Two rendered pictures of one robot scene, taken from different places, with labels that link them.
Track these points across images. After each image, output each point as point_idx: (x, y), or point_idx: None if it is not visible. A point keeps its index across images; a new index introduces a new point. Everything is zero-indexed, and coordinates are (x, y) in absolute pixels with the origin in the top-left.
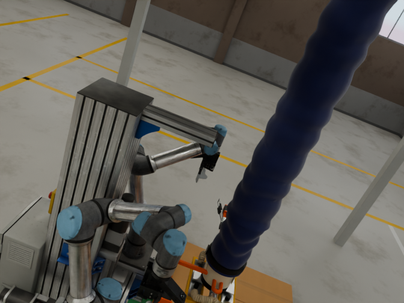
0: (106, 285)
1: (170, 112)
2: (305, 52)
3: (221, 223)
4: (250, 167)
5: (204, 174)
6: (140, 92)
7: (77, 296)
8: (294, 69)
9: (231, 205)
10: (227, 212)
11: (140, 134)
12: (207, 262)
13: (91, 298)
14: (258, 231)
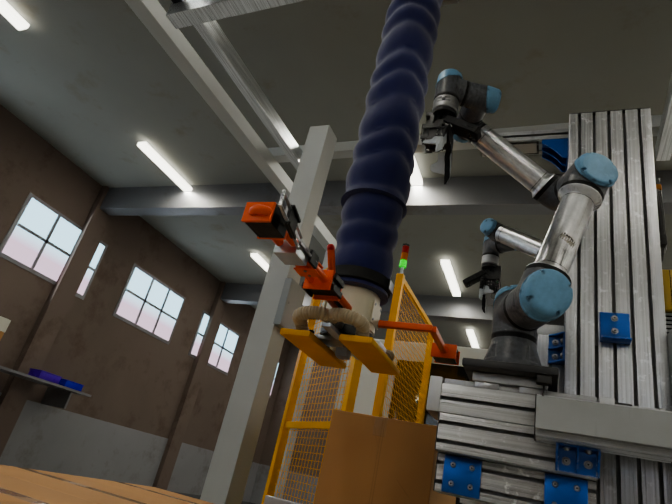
0: None
1: (539, 130)
2: (434, 40)
3: (397, 234)
4: (413, 149)
5: (438, 164)
6: (588, 112)
7: None
8: (432, 51)
9: (405, 203)
10: (402, 214)
11: (561, 166)
12: (386, 302)
13: None
14: None
